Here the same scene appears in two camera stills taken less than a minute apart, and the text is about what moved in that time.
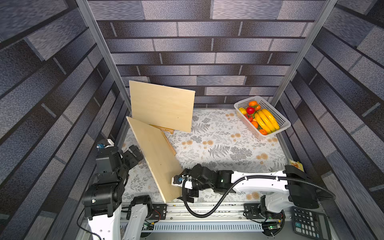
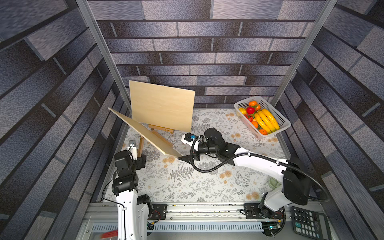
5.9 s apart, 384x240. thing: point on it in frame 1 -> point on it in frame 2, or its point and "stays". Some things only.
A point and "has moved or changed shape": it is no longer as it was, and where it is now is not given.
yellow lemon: x=243 y=110 stays
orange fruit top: x=254 y=103 stays
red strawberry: x=249 y=117 stays
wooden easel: x=173 y=151 -> x=153 y=127
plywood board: x=163 y=106 stays
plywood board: x=162 y=161 has moved or changed shape
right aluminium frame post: x=302 y=50 stays
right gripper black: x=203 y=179 -> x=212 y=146
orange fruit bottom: x=262 y=131 stays
